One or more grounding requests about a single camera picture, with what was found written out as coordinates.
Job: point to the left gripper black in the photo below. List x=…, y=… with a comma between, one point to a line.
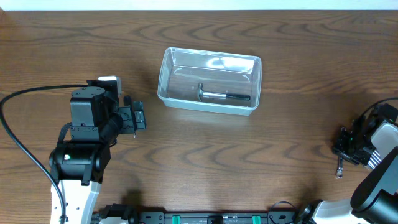
x=127, y=118

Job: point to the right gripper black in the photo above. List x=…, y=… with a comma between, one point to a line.
x=344, y=149

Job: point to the silver combination wrench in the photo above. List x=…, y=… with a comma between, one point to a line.
x=339, y=170

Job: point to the small hammer black handle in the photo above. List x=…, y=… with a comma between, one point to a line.
x=201, y=94

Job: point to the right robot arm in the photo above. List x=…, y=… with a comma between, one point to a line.
x=375, y=198

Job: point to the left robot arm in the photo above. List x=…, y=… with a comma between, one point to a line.
x=83, y=149

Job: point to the clear plastic container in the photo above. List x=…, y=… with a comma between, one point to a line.
x=183, y=69

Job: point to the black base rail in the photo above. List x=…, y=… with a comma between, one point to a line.
x=118, y=213

